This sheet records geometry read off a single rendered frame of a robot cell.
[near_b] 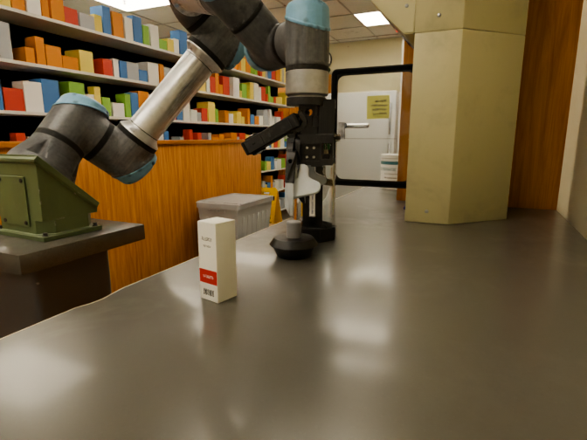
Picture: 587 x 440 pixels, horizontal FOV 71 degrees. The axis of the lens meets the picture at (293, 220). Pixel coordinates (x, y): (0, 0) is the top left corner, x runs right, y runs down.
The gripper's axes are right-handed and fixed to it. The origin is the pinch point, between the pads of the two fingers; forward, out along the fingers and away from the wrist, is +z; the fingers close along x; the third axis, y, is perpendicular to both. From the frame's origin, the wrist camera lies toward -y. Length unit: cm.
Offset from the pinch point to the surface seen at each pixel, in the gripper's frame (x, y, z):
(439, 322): -25.7, 22.0, 8.5
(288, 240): -2.9, -0.5, 5.1
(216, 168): 275, -114, 15
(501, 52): 40, 45, -34
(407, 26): 37, 22, -40
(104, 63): 224, -181, -66
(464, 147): 36, 37, -11
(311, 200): 10.3, 2.0, -0.4
